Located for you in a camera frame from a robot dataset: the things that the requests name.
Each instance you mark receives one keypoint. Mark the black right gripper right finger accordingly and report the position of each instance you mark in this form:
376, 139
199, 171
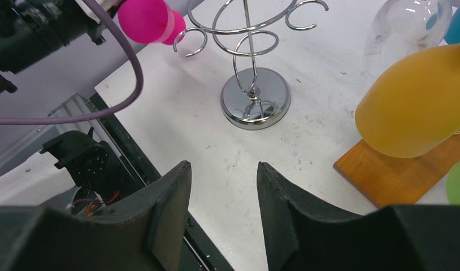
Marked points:
303, 232

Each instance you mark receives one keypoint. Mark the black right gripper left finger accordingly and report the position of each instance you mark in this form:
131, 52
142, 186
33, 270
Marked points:
143, 231

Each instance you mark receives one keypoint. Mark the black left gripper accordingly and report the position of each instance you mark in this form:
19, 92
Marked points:
32, 30

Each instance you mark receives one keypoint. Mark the gold wire glass rack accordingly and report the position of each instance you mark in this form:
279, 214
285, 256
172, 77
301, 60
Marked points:
385, 180

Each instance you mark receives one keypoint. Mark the green plastic wine glass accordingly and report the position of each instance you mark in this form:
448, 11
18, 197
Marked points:
453, 185

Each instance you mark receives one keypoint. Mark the pink plastic wine glass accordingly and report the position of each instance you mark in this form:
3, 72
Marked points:
150, 21

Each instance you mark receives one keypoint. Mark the yellow wine glass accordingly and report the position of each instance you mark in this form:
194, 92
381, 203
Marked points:
414, 105

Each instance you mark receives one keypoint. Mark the silver wire glass rack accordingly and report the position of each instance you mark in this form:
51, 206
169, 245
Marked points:
254, 98

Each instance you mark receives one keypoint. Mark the clear small wine glass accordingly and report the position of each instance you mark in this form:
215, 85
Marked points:
402, 28

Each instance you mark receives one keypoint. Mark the blue plastic wine glass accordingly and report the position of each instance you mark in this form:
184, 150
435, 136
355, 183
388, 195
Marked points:
453, 33

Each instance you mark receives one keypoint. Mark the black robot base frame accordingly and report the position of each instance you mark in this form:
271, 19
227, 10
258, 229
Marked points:
198, 251

